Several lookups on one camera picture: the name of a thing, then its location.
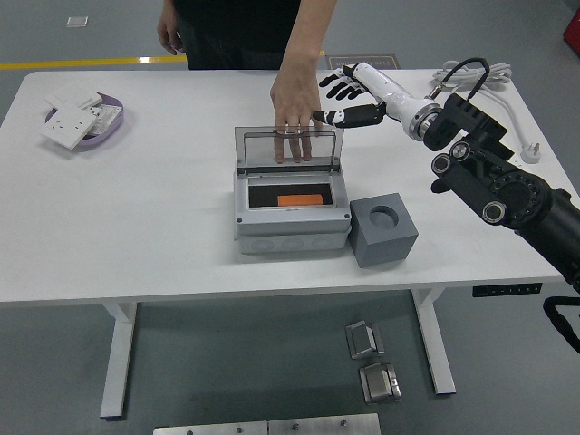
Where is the person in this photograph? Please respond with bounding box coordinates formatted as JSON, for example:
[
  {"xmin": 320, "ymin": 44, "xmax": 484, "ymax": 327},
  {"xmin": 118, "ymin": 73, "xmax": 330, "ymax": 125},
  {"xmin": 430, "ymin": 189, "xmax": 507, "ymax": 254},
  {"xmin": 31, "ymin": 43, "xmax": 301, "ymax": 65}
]
[{"xmin": 174, "ymin": 0, "xmax": 303, "ymax": 72}]

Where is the grey cube with round hole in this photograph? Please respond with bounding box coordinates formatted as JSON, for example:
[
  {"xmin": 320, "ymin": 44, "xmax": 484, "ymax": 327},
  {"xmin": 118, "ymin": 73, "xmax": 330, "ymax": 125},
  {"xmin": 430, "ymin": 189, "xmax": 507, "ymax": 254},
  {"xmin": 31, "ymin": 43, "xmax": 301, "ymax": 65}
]
[{"xmin": 349, "ymin": 192, "xmax": 419, "ymax": 269}]

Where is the white switch panel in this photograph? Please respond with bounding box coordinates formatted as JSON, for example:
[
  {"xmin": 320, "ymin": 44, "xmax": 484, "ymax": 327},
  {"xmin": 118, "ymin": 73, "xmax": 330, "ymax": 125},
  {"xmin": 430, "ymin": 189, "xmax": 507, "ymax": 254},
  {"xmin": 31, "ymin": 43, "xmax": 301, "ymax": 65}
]
[{"xmin": 43, "ymin": 90, "xmax": 103, "ymax": 111}]

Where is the white table leg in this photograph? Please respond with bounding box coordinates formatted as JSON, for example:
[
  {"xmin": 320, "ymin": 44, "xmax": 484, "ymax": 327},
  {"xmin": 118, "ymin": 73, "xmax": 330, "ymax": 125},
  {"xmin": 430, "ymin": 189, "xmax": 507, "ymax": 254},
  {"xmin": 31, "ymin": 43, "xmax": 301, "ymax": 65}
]
[
  {"xmin": 99, "ymin": 301, "xmax": 140, "ymax": 421},
  {"xmin": 410, "ymin": 287, "xmax": 457, "ymax": 396}
]

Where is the large white wall socket panel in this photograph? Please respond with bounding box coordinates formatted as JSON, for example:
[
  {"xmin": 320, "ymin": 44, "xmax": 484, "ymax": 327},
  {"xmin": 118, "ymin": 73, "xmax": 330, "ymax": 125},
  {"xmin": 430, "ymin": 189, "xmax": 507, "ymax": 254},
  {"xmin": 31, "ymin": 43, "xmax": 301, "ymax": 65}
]
[{"xmin": 38, "ymin": 104, "xmax": 103, "ymax": 150}]

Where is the red object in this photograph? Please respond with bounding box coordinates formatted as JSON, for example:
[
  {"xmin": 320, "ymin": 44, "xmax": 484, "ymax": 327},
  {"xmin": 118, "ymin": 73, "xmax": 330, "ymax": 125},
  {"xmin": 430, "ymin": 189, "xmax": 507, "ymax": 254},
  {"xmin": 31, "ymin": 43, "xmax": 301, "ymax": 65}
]
[{"xmin": 561, "ymin": 8, "xmax": 580, "ymax": 46}]

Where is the grey electrical box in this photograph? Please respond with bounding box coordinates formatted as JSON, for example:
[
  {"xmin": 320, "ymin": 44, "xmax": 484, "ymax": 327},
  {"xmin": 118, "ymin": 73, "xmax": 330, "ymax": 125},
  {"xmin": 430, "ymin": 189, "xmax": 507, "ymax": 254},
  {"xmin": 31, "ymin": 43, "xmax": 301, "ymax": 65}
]
[{"xmin": 233, "ymin": 125, "xmax": 353, "ymax": 255}]

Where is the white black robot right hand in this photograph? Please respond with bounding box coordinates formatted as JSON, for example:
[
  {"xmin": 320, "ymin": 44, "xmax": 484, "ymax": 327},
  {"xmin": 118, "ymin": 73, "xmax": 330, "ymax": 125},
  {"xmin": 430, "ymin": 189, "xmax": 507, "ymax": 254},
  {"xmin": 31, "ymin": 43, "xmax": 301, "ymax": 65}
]
[{"xmin": 311, "ymin": 63, "xmax": 432, "ymax": 133}]

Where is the brown floor sign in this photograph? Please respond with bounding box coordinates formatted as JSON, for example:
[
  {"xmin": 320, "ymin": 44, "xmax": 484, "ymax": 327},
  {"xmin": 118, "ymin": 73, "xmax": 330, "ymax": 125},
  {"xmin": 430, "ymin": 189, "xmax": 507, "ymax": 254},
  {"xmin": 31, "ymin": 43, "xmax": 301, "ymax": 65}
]
[{"xmin": 324, "ymin": 53, "xmax": 402, "ymax": 71}]

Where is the black table control panel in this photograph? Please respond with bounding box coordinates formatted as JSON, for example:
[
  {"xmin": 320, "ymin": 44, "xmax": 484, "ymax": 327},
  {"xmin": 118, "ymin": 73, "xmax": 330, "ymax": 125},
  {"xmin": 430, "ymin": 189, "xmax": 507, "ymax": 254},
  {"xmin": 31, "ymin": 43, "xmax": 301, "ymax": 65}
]
[{"xmin": 471, "ymin": 283, "xmax": 544, "ymax": 299}]

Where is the orange cylinder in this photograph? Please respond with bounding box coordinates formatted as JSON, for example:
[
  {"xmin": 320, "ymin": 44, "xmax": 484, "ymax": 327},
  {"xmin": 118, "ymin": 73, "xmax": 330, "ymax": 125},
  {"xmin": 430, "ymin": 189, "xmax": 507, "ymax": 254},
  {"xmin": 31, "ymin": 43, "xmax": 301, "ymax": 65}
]
[{"xmin": 276, "ymin": 194, "xmax": 325, "ymax": 208}]

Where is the yellow floor tape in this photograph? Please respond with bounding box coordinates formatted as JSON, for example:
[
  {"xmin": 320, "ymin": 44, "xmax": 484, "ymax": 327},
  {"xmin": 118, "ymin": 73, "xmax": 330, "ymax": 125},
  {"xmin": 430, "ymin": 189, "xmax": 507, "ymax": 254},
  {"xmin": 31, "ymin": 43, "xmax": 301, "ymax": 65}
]
[{"xmin": 0, "ymin": 49, "xmax": 326, "ymax": 72}]

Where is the grey metal plate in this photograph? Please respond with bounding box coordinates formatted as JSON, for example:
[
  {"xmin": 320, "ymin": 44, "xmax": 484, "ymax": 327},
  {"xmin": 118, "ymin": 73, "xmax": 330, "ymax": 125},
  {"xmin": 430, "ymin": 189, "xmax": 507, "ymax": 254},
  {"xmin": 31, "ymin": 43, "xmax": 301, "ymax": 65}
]
[
  {"xmin": 266, "ymin": 412, "xmax": 382, "ymax": 435},
  {"xmin": 152, "ymin": 420, "xmax": 269, "ymax": 435}
]

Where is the metal bracket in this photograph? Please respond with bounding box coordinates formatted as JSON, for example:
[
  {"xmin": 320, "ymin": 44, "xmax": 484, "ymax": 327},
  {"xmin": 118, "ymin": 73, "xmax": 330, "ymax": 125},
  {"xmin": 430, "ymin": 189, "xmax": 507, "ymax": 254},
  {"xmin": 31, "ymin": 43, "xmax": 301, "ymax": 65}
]
[
  {"xmin": 344, "ymin": 319, "xmax": 386, "ymax": 362},
  {"xmin": 358, "ymin": 362, "xmax": 403, "ymax": 405}
]

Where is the person's right hand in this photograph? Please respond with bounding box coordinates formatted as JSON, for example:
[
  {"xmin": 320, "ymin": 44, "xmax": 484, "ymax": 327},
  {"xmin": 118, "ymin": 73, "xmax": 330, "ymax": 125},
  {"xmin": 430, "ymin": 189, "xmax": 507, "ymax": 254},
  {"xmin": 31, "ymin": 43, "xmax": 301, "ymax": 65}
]
[{"xmin": 157, "ymin": 15, "xmax": 188, "ymax": 56}]

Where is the purple oval tray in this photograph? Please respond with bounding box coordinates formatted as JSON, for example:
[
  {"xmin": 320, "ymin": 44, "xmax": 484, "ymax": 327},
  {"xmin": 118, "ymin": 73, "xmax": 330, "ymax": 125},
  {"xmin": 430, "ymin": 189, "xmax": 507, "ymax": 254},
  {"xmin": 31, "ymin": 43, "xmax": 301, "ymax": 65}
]
[{"xmin": 43, "ymin": 92, "xmax": 125, "ymax": 153}]

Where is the white power strip with cord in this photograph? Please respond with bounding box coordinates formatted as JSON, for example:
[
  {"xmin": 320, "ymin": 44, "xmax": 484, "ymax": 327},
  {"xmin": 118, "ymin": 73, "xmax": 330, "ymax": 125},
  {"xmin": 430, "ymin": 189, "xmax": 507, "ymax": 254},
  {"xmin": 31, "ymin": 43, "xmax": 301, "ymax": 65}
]
[{"xmin": 432, "ymin": 60, "xmax": 544, "ymax": 165}]

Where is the person's left hand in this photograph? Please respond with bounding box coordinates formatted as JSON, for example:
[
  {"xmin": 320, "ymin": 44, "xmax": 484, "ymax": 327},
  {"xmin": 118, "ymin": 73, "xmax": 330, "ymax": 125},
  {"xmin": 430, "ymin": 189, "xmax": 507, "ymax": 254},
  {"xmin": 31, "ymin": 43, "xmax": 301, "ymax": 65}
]
[{"xmin": 270, "ymin": 61, "xmax": 325, "ymax": 164}]

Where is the white panel with printed labels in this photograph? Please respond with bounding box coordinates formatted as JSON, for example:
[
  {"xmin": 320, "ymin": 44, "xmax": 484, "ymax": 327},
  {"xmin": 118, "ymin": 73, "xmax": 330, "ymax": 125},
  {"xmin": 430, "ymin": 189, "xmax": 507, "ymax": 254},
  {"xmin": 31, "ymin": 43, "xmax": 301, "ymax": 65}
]
[{"xmin": 88, "ymin": 103, "xmax": 123, "ymax": 137}]

